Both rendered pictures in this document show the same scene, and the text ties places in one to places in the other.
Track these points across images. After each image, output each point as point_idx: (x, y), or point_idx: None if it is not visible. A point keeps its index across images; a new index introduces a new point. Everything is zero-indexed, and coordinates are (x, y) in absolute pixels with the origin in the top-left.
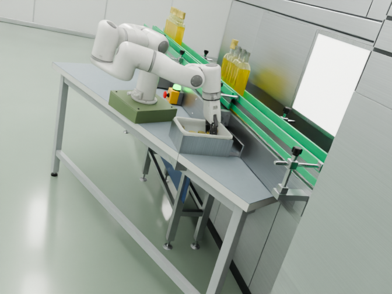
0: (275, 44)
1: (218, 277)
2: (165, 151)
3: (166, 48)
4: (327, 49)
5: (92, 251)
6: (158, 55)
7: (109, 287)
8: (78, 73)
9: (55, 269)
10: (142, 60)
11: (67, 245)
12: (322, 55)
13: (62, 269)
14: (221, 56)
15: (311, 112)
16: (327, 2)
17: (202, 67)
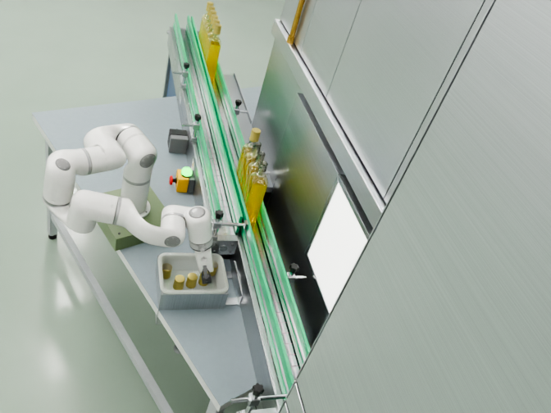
0: (302, 152)
1: None
2: (147, 298)
3: (152, 161)
4: (343, 211)
5: (85, 358)
6: (122, 209)
7: (99, 412)
8: (63, 138)
9: (38, 388)
10: (102, 218)
11: (57, 351)
12: (338, 215)
13: (47, 387)
14: (259, 108)
15: (321, 279)
16: (355, 139)
17: (185, 215)
